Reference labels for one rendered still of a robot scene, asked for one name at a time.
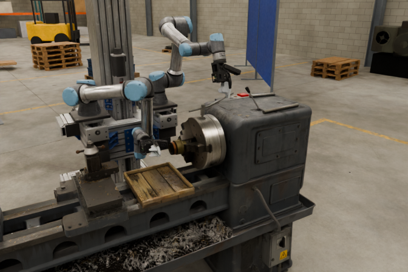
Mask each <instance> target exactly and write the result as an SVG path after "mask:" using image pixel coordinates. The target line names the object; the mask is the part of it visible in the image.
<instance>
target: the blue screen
mask: <svg viewBox="0 0 408 272"><path fill-rule="evenodd" d="M279 4H280V0H248V20H247V34H246V60H245V65H234V66H248V65H247V60H248V61H249V63H250V64H251V65H252V66H253V67H254V68H255V78H241V80H264V81H265V82H266V83H267V84H268V85H269V87H270V93H271V92H273V84H274V68H275V60H276V44H277V28H278V20H279ZM257 73H258V74H259V75H260V76H261V77H262V78H257Z"/></svg>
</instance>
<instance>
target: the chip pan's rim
mask: <svg viewBox="0 0 408 272"><path fill-rule="evenodd" d="M299 201H300V202H301V206H298V207H297V208H294V209H291V210H289V211H286V212H283V213H280V214H278V215H275V217H279V216H282V215H284V214H287V213H290V212H292V211H295V210H297V209H300V208H302V207H304V206H306V207H307V209H305V210H302V211H299V212H296V213H293V214H290V215H287V216H285V217H281V218H280V219H277V220H278V222H279V224H280V227H282V226H284V225H287V224H289V223H291V222H294V221H297V220H299V219H302V218H304V217H307V216H309V215H311V214H313V208H314V206H316V204H315V203H314V202H312V201H311V200H309V199H308V198H306V197H305V196H303V195H302V194H300V193H299ZM303 205H304V206H303ZM271 219H272V218H271V217H270V218H267V219H265V220H262V221H260V222H257V223H254V224H252V225H248V226H246V227H243V228H241V229H238V230H235V231H234V230H231V231H232V232H233V234H234V233H238V232H239V231H242V230H245V229H247V228H250V227H252V226H255V225H258V224H260V223H263V222H266V221H268V220H271ZM276 228H277V225H276V222H275V221H272V222H268V223H265V224H263V225H259V226H255V227H254V228H251V229H249V230H247V231H244V232H242V233H240V234H238V235H235V236H233V237H230V238H228V239H225V240H222V241H220V242H217V243H215V244H212V245H210V246H207V247H204V248H202V249H199V250H197V251H194V252H191V253H189V254H186V255H184V256H181V257H178V258H176V259H173V260H170V261H168V262H165V263H162V264H160V265H156V266H154V267H151V268H148V269H147V270H144V271H142V272H170V271H172V270H175V269H177V268H180V267H182V266H185V265H187V264H190V263H192V262H195V261H197V260H200V259H203V258H204V257H207V256H210V255H212V254H214V253H217V252H219V251H222V250H225V249H227V248H229V247H232V246H235V245H237V244H239V243H242V242H244V241H247V240H250V239H252V238H254V237H257V236H259V235H261V234H264V233H267V232H269V231H272V230H275V229H276Z"/></svg>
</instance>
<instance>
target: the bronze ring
mask: <svg viewBox="0 0 408 272"><path fill-rule="evenodd" d="M184 144H186V141H184V140H183V141H181V139H177V140H174V141H172V142H169V143H168V150H169V153H170V154H171V155H179V154H181V155H182V154H183V153H184V151H185V147H184Z"/></svg>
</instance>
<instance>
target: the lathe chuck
mask: <svg viewBox="0 0 408 272"><path fill-rule="evenodd" d="M200 117H201V115H200V116H196V117H189V118H188V121H189V124H190V127H191V130H192V134H193V136H195V139H192V140H188V141H186V144H187V143H192V142H196V141H197V142H199V143H201V144H203V145H206V146H209V144H210V145H211V152H210V153H209V152H202V153H198V152H194V156H193V160H192V165H193V166H194V167H195V168H196V169H199V170H201V169H206V168H210V167H213V166H216V165H217V164H218V162H219V160H220V156H221V142H220V137H219V133H218V130H217V128H216V126H215V124H214V122H213V121H212V119H210V118H209V117H208V116H206V115H204V116H203V117H204V118H205V119H204V120H201V119H200ZM211 163H214V164H213V165H212V166H209V165H210V164H211Z"/></svg>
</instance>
